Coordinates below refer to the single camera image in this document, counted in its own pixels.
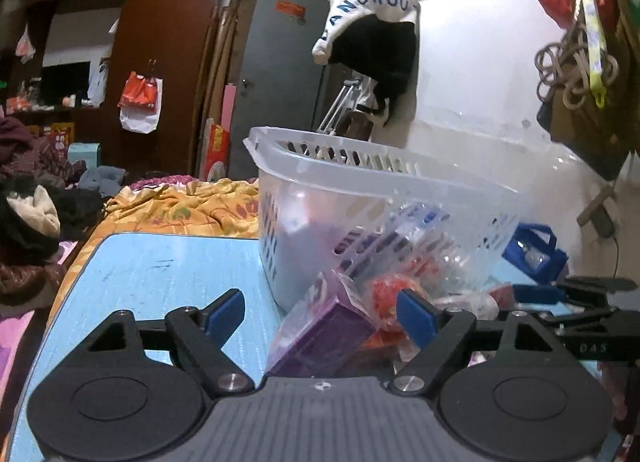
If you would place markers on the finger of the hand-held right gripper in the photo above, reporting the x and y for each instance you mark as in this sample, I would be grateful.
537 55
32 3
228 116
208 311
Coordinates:
575 319
535 293

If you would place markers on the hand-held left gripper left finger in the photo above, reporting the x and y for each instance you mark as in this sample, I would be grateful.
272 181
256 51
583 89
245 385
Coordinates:
225 312

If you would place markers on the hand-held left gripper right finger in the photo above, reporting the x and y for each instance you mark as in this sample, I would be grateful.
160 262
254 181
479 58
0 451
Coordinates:
415 314

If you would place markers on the clear bag with red item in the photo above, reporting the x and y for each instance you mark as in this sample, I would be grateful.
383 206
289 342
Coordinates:
387 297

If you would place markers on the purple tissue pack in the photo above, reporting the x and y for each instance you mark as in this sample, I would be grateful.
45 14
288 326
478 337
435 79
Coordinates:
325 337

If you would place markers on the white plastic basket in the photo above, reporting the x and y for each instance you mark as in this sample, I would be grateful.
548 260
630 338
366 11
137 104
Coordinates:
325 181

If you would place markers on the blue tote bag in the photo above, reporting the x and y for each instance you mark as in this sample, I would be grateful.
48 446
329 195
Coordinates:
537 254

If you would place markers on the black power adapter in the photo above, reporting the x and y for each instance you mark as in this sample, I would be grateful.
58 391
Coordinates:
606 224

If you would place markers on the yellow printed blanket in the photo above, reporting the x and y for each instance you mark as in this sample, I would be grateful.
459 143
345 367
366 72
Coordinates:
190 207

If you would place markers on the red printed bag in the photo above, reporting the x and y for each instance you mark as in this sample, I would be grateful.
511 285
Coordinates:
217 149

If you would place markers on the blue grey cloth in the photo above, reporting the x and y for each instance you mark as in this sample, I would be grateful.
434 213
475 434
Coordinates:
102 176

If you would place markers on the pink slim object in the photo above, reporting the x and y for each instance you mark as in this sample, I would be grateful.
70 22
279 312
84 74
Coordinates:
228 106

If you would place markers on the black cream fleece garment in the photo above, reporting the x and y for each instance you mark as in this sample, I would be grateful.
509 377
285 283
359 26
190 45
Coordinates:
35 222

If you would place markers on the teal box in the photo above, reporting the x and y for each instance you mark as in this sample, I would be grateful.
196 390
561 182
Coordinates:
84 154

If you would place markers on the brown hanging bag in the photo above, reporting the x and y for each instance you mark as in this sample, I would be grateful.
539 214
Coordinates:
620 91

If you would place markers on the metal crutches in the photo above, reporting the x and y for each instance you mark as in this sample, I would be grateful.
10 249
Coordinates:
340 104

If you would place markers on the wooden planks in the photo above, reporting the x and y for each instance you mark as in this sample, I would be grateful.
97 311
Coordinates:
220 66

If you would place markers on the dark maroon clothes pile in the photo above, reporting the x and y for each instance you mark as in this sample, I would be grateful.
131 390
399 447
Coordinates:
30 151

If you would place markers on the grey door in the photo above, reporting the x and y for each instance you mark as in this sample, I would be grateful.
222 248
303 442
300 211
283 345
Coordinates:
280 61

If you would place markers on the white black hanging jacket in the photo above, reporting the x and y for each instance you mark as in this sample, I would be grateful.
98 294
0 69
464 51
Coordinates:
370 41

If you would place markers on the black television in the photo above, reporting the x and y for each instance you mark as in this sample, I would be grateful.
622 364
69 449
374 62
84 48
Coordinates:
65 81

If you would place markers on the brown wooden wardrobe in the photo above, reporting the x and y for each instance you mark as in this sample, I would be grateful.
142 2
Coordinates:
150 16

